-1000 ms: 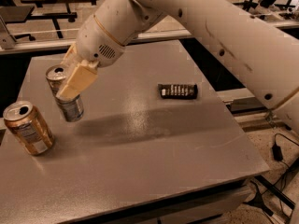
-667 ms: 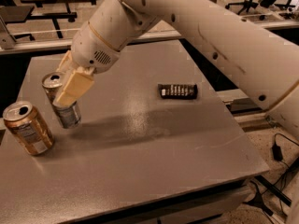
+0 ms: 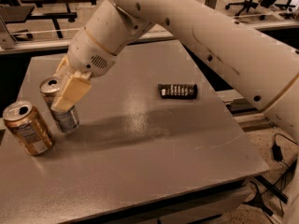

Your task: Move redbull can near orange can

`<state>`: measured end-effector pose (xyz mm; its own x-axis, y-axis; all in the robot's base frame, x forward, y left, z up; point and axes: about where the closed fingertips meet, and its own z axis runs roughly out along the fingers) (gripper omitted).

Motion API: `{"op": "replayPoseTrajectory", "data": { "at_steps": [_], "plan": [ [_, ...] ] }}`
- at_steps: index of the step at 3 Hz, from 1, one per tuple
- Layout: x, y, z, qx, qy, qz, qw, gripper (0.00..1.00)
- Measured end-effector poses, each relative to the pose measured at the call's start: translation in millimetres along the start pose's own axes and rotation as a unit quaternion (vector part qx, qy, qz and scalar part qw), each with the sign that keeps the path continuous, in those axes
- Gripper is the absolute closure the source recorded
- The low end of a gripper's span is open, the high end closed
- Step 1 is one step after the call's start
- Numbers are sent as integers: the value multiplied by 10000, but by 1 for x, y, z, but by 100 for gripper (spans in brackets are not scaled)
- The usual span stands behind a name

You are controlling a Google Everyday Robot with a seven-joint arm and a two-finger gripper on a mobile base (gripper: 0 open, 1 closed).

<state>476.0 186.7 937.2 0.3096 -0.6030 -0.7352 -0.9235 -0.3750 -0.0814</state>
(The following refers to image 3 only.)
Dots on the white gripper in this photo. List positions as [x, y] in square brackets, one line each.
[88, 56]

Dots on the silver blue redbull can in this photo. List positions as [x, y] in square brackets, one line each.
[67, 121]

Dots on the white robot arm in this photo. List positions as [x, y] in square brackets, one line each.
[261, 69]

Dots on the orange soda can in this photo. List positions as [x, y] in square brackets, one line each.
[26, 124]

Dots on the metal railing ledge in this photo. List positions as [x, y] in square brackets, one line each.
[284, 31]

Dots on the dark background desk left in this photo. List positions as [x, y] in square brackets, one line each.
[18, 14]

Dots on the metal glass bracket left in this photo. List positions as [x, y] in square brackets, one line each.
[7, 41]

